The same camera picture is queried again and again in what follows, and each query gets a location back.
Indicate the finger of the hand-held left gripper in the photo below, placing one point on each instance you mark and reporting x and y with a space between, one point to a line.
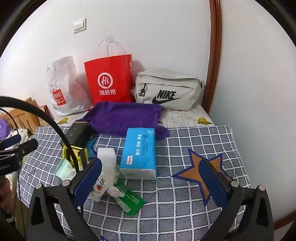
27 145
11 140

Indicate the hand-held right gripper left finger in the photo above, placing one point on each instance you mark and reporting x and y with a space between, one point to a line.
89 183

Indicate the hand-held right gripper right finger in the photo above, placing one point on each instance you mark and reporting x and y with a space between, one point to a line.
212 183

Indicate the white tissue packet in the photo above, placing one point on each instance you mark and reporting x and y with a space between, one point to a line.
101 183

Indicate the pale green tissue pack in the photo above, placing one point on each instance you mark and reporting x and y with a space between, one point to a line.
64 169

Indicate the yellow black can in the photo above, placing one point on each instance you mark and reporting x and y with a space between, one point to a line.
81 154

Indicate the green plastic bottle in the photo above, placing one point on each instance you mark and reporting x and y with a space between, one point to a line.
128 199

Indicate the person's left hand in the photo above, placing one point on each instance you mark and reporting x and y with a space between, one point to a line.
4 192

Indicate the white dotted fabric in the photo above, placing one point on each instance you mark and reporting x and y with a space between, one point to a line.
20 134

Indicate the purple fabric item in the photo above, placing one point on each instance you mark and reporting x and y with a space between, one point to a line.
2 127

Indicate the wooden headboard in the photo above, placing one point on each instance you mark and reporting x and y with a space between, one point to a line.
30 109

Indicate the blue pouch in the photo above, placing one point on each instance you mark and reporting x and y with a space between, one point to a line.
91 144

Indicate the black box with gold rim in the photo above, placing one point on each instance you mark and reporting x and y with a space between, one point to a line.
77 132

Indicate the checked grey cloth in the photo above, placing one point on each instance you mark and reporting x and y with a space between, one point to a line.
173 143

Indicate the blue tissue pack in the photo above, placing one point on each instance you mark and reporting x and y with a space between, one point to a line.
138 150

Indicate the purple towel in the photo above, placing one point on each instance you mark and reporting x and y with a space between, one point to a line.
120 115

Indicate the white plastic shopping bag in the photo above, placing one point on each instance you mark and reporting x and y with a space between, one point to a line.
64 81

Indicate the beige waist bag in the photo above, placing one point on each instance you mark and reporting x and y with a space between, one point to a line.
166 85

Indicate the red paper bag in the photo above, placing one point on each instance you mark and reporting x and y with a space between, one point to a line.
108 69

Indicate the white light switch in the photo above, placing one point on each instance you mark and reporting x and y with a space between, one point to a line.
79 25

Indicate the wooden door frame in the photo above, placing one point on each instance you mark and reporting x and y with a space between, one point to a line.
214 46

